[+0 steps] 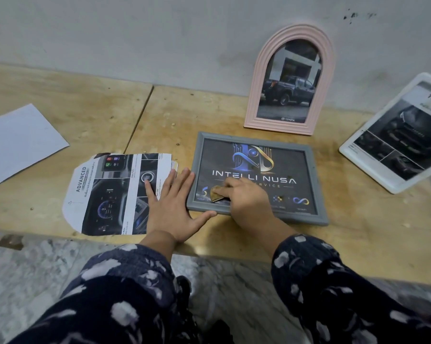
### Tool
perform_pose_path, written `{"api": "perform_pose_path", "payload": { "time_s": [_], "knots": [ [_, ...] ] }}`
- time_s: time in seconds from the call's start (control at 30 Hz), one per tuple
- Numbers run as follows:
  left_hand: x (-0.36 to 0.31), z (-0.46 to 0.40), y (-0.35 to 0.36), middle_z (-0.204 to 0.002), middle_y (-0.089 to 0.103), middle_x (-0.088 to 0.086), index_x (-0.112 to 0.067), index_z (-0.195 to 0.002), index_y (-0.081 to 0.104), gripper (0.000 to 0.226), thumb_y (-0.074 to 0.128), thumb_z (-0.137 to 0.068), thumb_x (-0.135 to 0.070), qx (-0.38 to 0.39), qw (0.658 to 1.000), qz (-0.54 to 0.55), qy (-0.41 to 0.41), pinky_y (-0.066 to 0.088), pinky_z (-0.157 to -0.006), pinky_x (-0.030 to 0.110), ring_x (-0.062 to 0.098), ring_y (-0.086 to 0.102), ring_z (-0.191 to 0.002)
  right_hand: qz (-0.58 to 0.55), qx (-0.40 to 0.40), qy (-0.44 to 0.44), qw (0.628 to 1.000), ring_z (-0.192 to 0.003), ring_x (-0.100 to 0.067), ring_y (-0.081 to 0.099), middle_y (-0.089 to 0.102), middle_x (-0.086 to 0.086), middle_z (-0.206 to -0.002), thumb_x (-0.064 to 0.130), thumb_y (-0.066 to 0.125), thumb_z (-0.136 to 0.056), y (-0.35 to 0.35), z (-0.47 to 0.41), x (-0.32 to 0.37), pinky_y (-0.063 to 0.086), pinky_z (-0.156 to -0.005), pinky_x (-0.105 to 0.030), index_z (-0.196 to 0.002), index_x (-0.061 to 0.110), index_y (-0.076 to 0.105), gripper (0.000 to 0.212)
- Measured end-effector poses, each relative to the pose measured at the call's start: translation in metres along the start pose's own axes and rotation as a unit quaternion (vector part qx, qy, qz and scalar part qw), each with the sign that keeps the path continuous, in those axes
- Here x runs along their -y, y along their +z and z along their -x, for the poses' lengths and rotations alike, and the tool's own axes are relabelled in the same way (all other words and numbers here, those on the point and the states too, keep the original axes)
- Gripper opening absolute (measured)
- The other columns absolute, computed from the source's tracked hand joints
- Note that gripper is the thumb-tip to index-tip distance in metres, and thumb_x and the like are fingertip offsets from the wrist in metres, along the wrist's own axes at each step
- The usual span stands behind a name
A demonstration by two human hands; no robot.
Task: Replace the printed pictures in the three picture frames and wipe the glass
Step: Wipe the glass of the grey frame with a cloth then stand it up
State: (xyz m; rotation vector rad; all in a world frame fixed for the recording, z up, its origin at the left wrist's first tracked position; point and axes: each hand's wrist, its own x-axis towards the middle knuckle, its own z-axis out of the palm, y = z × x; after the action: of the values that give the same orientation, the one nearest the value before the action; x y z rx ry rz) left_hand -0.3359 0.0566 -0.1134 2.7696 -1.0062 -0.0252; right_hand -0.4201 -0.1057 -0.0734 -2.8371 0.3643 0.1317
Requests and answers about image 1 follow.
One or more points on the person's left hand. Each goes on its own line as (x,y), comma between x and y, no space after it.
(172,211)

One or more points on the person's foot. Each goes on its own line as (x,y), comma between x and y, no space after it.
(182,290)
(219,333)

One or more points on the person's left forearm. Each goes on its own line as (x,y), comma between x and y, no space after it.
(111,300)

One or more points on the person's right forearm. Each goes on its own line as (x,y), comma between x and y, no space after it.
(326,290)

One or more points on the person's left foot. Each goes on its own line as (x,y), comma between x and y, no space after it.
(182,290)

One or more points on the white picture frame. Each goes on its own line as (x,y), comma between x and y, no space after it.
(391,146)

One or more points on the person's right hand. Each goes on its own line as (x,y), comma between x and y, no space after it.
(249,207)

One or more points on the pink arched picture frame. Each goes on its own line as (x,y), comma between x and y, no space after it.
(294,30)

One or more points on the arched car dashboard print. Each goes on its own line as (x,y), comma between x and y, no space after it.
(104,197)

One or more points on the person's right foot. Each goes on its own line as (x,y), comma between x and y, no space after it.
(219,333)

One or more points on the person's dark floral dress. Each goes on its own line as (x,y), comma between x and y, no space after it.
(188,329)

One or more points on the brown wiping cloth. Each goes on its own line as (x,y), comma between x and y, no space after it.
(217,193)

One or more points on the grey picture frame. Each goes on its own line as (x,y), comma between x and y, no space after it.
(316,186)

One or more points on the white logo print sheet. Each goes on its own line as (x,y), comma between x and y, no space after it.
(18,143)

